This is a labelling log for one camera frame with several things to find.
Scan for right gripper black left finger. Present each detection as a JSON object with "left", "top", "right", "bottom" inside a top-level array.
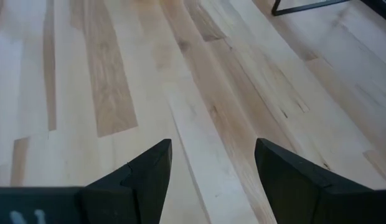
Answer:
[{"left": 0, "top": 138, "right": 173, "bottom": 224}]

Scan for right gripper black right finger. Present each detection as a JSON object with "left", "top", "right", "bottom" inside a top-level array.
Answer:
[{"left": 254, "top": 138, "right": 386, "bottom": 224}]

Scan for wooden shelf black metal legs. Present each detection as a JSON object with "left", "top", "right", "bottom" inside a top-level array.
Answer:
[{"left": 271, "top": 0, "right": 352, "bottom": 17}]

